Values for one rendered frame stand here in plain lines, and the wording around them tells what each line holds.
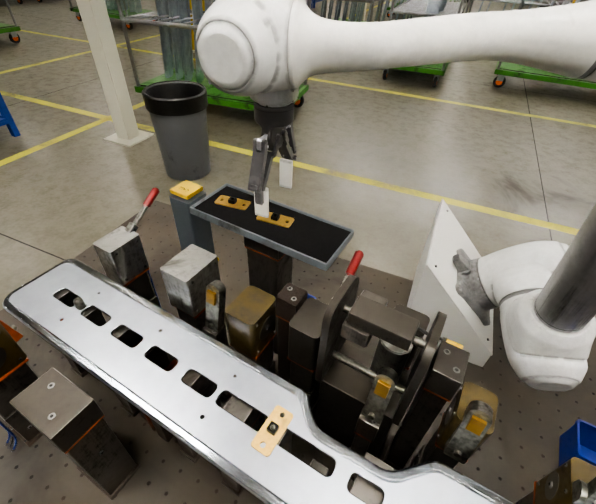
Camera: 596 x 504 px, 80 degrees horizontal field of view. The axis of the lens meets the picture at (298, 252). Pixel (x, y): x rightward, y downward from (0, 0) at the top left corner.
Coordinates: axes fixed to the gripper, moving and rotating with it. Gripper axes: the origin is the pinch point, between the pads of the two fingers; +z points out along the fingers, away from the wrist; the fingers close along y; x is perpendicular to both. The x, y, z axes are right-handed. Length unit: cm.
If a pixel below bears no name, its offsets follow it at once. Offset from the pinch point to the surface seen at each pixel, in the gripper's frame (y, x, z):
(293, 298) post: -16.0, -11.4, 12.5
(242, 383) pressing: -31.8, -7.4, 22.6
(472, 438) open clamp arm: -28, -48, 18
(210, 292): -20.9, 5.2, 13.0
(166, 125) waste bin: 162, 167, 71
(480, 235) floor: 193, -87, 123
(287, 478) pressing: -44, -22, 23
